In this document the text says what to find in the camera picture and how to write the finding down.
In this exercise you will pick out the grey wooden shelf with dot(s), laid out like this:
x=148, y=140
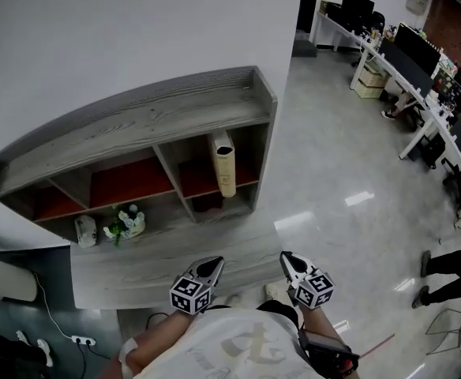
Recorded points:
x=136, y=121

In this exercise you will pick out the person's white printed shirt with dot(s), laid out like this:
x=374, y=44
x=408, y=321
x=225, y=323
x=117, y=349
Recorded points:
x=234, y=346

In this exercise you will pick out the person's right forearm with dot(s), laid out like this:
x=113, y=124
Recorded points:
x=321, y=330

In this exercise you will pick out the beige cylinder cushion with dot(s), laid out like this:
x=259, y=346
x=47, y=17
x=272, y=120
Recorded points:
x=5, y=276

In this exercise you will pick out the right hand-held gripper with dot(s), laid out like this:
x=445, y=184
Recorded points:
x=313, y=288

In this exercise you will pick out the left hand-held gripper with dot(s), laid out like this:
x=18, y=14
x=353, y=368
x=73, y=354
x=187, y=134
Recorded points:
x=191, y=290

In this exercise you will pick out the cream storage crate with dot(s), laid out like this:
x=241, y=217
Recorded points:
x=370, y=81

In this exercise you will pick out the black wrist device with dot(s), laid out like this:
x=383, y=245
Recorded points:
x=327, y=350

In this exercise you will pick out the black office chair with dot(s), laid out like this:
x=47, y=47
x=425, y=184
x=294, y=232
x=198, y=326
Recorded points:
x=455, y=176

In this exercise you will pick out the person's light shoe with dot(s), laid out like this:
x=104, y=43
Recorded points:
x=276, y=291

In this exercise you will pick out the cream book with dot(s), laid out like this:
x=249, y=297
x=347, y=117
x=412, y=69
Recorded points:
x=224, y=168

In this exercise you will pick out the person's left forearm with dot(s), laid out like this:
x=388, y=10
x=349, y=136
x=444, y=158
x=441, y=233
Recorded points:
x=155, y=342

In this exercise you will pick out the long white office desk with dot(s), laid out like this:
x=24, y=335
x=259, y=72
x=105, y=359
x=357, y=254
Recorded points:
x=402, y=79

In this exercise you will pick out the white power strip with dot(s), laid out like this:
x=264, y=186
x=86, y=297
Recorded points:
x=83, y=340

